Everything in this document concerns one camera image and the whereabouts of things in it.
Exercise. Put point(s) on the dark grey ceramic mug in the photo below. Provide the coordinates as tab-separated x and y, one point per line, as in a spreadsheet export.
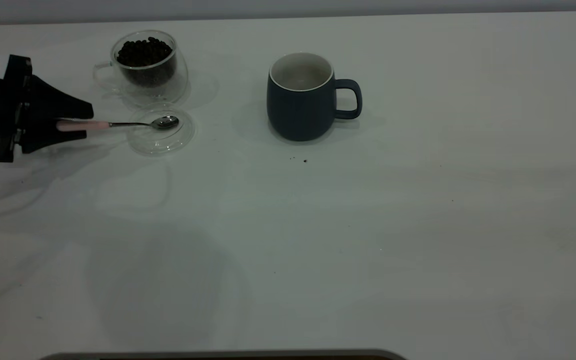
300	112

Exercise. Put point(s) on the heap of coffee beans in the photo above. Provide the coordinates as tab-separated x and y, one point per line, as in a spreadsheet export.
144	52

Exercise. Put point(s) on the clear glass saucer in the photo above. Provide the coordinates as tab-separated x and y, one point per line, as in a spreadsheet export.
160	145

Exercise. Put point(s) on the clear double-wall glass cup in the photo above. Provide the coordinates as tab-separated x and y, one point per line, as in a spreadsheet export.
178	82

